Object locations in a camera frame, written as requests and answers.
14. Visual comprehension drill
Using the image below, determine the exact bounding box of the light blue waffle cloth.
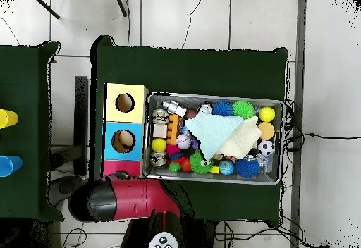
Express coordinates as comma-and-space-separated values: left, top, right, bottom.
184, 112, 245, 163

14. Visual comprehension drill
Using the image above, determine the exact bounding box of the cream waffle cloth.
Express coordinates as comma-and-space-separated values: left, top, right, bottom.
216, 115, 262, 159

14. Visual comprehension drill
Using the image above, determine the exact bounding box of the wooden box with three holes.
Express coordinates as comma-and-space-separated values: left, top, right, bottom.
100, 82, 149, 180

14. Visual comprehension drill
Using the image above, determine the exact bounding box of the white baseball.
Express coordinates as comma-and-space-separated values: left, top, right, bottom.
176, 133, 192, 150

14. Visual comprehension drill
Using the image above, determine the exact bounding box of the yellow smooth ball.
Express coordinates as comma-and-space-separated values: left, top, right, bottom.
151, 137, 168, 152
258, 106, 276, 123

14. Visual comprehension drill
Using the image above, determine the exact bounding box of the green spiky toy with eyes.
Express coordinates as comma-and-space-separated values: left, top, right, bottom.
189, 149, 214, 175

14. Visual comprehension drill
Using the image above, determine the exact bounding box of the blue spiky rubber ball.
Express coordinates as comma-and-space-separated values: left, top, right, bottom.
212, 101, 233, 118

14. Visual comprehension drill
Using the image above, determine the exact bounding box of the dark green table cloth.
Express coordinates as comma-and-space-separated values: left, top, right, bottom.
90, 35, 289, 226
0, 40, 64, 222

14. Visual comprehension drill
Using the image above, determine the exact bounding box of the green spiky rubber ball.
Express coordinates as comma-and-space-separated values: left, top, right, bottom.
231, 100, 255, 120

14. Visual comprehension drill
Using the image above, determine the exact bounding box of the orange foam ball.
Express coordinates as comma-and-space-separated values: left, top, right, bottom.
257, 121, 276, 141

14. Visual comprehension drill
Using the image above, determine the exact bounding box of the small soccer ball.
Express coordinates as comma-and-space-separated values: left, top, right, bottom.
257, 139, 275, 157

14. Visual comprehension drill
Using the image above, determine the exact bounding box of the black upright panel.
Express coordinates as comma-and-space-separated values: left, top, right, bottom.
73, 75, 89, 175

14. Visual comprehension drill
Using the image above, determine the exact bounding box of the dark grey stand base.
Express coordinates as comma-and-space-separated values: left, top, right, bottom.
49, 175, 82, 201

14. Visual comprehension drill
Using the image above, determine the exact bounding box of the black stand leg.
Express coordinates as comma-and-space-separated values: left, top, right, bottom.
32, 0, 61, 20
114, 0, 128, 18

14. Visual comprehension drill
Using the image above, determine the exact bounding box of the yellow plastic cup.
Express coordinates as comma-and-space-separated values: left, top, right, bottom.
0, 108, 20, 130

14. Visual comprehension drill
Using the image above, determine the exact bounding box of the blue plastic cup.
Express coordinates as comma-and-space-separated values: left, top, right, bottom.
0, 155, 24, 178

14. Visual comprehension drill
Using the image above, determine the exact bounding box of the wire mesh bin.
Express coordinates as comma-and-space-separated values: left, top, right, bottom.
142, 92, 284, 186

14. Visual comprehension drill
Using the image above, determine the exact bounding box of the black floor cable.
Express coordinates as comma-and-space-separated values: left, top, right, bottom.
284, 131, 361, 151

